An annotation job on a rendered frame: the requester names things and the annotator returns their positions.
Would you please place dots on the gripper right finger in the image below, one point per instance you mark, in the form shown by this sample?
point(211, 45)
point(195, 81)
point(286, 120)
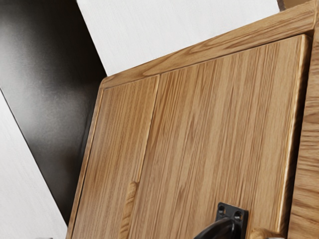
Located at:
point(275, 238)

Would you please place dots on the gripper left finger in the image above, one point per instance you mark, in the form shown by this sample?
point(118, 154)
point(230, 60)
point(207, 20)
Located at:
point(45, 238)

